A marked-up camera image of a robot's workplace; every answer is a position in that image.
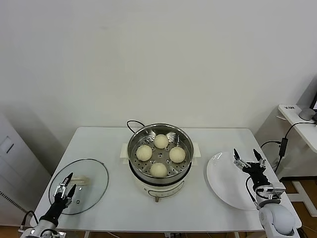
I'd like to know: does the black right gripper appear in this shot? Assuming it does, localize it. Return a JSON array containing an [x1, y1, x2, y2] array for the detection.
[[233, 148, 271, 189]]

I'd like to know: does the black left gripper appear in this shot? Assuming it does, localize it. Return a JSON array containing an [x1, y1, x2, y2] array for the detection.
[[40, 172, 77, 224]]

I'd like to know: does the glass lid with white handle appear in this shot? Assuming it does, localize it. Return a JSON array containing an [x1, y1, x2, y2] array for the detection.
[[49, 158, 109, 215]]

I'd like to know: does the cream steamed baozi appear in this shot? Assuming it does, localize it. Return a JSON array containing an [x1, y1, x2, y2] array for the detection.
[[136, 145, 153, 162], [150, 161, 168, 179], [154, 134, 169, 149], [169, 146, 186, 164]]

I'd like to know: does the steel perforated steamer basket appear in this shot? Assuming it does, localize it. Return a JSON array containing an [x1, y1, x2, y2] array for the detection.
[[119, 122, 200, 181]]

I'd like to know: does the white round plate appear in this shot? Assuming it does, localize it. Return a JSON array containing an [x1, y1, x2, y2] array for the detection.
[[204, 151, 263, 211]]

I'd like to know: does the white floor-standing cabinet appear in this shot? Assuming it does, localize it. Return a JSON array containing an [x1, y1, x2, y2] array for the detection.
[[0, 109, 54, 221]]

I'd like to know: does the grey cylinder speaker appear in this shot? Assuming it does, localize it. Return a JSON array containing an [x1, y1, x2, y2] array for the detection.
[[298, 108, 313, 121]]

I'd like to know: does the white electric cooker base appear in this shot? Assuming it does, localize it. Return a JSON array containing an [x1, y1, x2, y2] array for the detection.
[[120, 156, 199, 203]]

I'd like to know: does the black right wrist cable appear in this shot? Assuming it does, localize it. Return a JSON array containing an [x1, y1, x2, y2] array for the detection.
[[245, 177, 260, 206]]

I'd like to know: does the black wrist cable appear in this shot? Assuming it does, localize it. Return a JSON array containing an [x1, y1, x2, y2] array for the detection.
[[245, 177, 260, 206], [19, 210, 40, 230]]

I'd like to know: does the thin black adapter cable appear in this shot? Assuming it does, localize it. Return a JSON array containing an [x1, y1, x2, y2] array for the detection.
[[260, 140, 282, 149], [274, 156, 284, 173], [284, 120, 317, 139]]

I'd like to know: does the black inline cable adapter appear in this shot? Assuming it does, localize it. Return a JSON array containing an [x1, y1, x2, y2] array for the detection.
[[279, 138, 288, 157]]

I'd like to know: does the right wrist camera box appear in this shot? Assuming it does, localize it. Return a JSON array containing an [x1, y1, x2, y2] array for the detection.
[[264, 182, 287, 199]]

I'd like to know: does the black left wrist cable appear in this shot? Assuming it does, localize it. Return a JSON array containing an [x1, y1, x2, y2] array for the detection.
[[19, 210, 40, 230]]

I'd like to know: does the black cooker power cord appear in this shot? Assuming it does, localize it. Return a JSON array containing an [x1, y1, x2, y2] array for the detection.
[[125, 119, 146, 136]]

